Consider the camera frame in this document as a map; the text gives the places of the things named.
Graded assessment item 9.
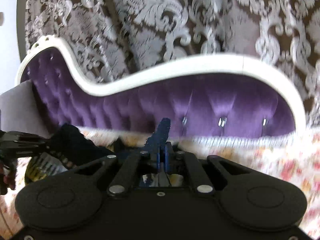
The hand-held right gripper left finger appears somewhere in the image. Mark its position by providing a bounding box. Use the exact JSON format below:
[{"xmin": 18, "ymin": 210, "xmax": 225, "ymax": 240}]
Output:
[{"xmin": 72, "ymin": 144, "xmax": 164, "ymax": 196}]

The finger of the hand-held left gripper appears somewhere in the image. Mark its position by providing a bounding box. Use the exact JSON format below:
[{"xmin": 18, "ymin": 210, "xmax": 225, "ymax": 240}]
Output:
[{"xmin": 14, "ymin": 133, "xmax": 54, "ymax": 158}]

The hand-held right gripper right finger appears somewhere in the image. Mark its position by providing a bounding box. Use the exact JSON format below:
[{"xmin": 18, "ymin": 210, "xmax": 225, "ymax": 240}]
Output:
[{"xmin": 164, "ymin": 142, "xmax": 253, "ymax": 196}]

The yellow navy patterned knit sweater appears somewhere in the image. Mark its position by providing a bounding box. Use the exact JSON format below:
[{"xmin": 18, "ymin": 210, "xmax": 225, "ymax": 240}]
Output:
[{"xmin": 25, "ymin": 117, "xmax": 182, "ymax": 188}]

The grey pillow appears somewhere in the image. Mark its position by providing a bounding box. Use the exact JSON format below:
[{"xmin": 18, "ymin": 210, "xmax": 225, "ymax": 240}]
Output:
[{"xmin": 0, "ymin": 82, "xmax": 53, "ymax": 139}]

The floral bedspread with lace trim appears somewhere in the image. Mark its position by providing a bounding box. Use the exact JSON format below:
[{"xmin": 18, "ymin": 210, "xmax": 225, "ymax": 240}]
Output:
[{"xmin": 0, "ymin": 127, "xmax": 320, "ymax": 240}]

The brown silver damask curtain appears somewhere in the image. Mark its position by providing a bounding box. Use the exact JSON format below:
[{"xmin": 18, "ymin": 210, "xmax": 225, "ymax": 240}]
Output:
[{"xmin": 17, "ymin": 0, "xmax": 320, "ymax": 120}]

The purple tufted headboard white frame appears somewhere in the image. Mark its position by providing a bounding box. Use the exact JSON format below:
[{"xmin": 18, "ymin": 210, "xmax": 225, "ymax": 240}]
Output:
[{"xmin": 15, "ymin": 36, "xmax": 307, "ymax": 140}]

